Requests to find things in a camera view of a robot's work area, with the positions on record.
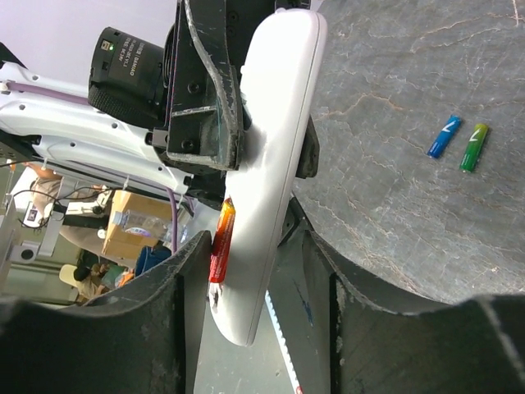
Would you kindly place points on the white slotted cable duct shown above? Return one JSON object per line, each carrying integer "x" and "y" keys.
{"x": 283, "y": 344}

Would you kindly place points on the person in background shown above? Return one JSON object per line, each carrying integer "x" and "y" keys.
{"x": 92, "y": 282}

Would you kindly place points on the white remote control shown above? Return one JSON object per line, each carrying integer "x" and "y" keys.
{"x": 278, "y": 81}

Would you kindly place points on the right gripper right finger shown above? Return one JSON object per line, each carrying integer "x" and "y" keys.
{"x": 346, "y": 329}

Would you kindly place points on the blue battery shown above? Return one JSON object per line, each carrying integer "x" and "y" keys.
{"x": 444, "y": 137}

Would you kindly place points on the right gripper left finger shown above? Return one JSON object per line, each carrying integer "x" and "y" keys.
{"x": 151, "y": 328}

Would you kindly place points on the green battery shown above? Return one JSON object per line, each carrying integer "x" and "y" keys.
{"x": 474, "y": 148}

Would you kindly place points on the cardboard box in background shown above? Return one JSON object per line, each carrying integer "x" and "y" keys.
{"x": 129, "y": 228}

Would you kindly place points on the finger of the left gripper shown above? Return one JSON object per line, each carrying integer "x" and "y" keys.
{"x": 309, "y": 157}

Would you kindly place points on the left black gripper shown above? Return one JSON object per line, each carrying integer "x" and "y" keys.
{"x": 206, "y": 120}

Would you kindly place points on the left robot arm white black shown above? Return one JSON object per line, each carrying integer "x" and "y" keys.
{"x": 95, "y": 133}

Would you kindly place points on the red yellow battery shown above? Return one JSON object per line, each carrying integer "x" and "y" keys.
{"x": 222, "y": 242}

